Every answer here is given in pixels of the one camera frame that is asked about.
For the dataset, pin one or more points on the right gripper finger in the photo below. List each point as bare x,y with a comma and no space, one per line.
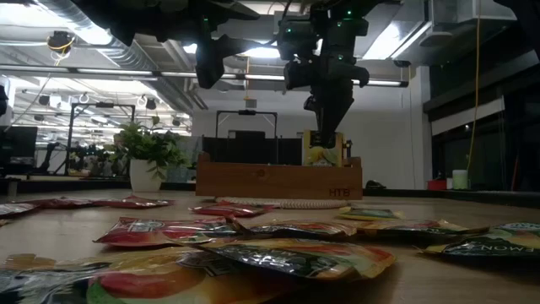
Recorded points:
325,114
339,110

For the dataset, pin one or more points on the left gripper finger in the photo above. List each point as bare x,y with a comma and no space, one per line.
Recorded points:
217,55
203,55

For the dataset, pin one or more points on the red strawberry tea packet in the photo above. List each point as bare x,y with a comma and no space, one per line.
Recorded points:
135,203
160,233
63,204
230,210
14,210

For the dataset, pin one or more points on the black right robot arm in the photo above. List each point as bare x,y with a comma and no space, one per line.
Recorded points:
346,29

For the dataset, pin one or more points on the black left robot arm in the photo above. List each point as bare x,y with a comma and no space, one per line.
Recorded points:
114,17

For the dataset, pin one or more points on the wooden tea organizer box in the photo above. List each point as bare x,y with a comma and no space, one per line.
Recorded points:
274,181

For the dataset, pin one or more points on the long linear ceiling light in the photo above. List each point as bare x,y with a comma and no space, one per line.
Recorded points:
253,77

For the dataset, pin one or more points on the small black object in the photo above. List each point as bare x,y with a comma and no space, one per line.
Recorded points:
374,185

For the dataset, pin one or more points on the round woven placemat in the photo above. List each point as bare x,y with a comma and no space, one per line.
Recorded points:
295,204

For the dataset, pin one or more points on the red box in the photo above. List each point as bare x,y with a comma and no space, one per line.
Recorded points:
436,185

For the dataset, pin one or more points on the green plant in white pot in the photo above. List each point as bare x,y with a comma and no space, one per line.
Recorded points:
145,179

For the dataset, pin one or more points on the pale green container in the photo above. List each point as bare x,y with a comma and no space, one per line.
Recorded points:
460,179

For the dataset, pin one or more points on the black monitor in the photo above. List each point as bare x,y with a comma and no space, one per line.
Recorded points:
19,141

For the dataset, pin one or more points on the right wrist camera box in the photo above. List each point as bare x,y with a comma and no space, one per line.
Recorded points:
299,75

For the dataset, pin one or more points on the small black post device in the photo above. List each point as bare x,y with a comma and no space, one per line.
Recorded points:
348,148

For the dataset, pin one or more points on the white wall vent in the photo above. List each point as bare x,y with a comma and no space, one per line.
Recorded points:
251,103

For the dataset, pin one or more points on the black metal station frame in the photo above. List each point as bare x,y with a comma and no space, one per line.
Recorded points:
246,112
103,104

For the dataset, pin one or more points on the black dome security camera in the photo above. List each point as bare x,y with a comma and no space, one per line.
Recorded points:
401,63

